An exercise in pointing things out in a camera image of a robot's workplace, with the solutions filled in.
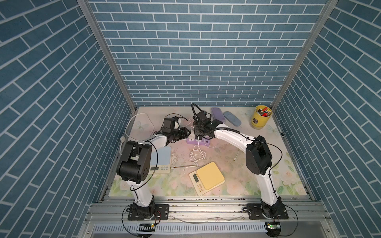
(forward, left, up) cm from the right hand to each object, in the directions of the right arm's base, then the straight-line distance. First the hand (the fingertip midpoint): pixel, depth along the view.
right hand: (198, 129), depth 95 cm
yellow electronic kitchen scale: (-27, -7, -8) cm, 29 cm away
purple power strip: (-4, -5, -7) cm, 9 cm away
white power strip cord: (-3, +54, -12) cm, 56 cm away
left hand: (-2, +4, -2) cm, 5 cm away
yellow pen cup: (+14, -42, +3) cm, 45 cm away
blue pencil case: (+19, -25, -9) cm, 33 cm away
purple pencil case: (+23, -14, -8) cm, 28 cm away
